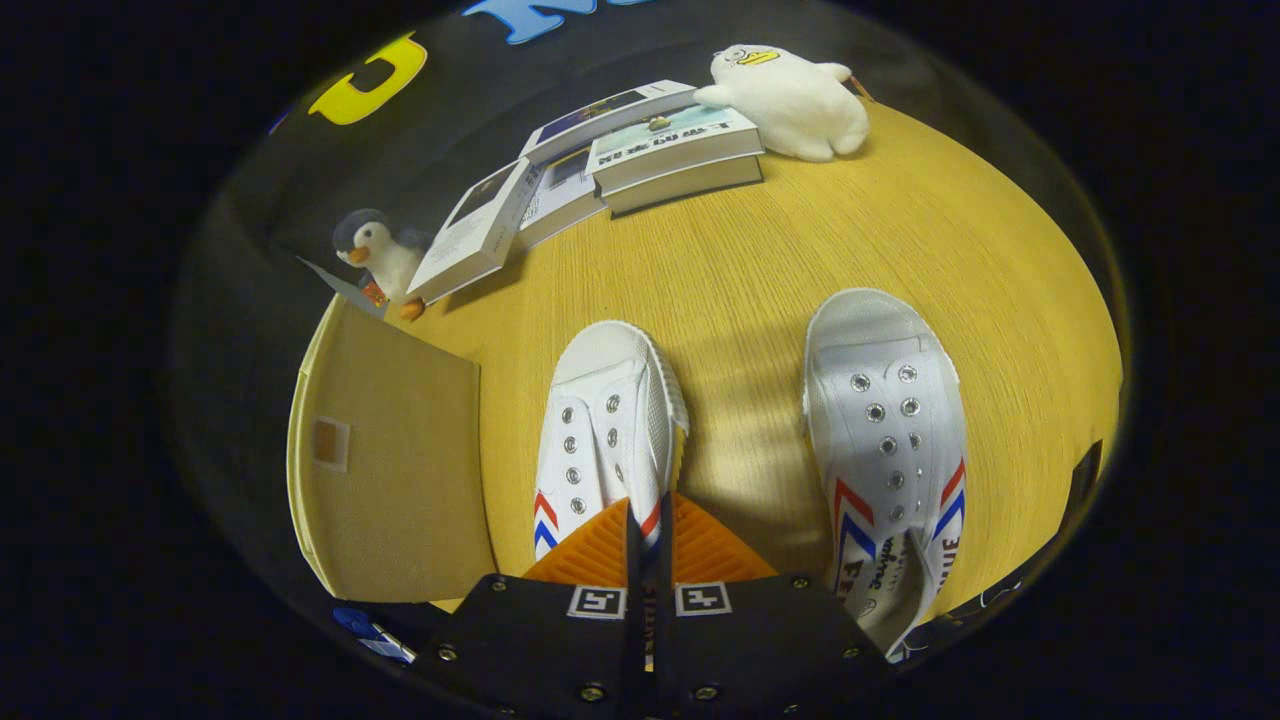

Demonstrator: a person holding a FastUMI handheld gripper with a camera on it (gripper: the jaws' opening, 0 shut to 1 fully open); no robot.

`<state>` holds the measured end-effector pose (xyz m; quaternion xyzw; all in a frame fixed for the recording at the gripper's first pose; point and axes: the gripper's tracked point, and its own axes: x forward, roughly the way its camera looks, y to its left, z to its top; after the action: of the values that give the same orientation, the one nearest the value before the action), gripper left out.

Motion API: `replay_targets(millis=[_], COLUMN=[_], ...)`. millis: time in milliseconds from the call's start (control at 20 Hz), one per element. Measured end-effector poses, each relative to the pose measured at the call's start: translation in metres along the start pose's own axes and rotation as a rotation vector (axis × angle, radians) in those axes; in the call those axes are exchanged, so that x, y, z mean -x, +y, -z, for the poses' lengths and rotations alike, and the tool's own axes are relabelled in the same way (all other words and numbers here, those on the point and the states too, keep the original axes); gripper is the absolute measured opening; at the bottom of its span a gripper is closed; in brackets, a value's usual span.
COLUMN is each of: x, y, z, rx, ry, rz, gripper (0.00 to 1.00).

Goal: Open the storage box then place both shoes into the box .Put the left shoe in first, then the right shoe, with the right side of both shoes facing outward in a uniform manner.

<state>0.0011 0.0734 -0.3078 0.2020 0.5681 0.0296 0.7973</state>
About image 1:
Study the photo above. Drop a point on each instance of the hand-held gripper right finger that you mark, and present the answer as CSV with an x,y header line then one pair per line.
x,y
750,640

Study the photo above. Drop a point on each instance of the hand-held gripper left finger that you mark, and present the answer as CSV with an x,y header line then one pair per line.
x,y
540,640

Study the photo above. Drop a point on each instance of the beige fabric storage box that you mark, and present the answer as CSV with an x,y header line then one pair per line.
x,y
400,480

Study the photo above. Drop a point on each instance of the white canvas shoe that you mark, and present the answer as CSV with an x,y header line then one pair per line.
x,y
880,420
600,400

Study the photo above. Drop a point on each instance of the computer screen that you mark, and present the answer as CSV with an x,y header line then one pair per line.
x,y
375,635

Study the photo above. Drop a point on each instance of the penguin plush toy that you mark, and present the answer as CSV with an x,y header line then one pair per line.
x,y
385,260

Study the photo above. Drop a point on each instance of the portrait cover book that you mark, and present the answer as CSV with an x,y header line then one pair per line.
x,y
470,235

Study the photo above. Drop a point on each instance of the plain white book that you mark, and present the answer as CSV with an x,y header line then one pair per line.
x,y
560,200

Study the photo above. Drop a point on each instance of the grey book under stack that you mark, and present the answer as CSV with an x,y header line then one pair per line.
x,y
690,188

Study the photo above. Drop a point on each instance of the teal cover book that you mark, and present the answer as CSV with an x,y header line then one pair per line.
x,y
670,145

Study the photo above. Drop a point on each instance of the black backdrop cloth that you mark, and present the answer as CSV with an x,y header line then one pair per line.
x,y
450,120

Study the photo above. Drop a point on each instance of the blue picture cover book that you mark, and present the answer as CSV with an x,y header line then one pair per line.
x,y
600,115

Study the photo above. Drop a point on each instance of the white duck plush toy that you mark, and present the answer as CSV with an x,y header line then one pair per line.
x,y
800,100

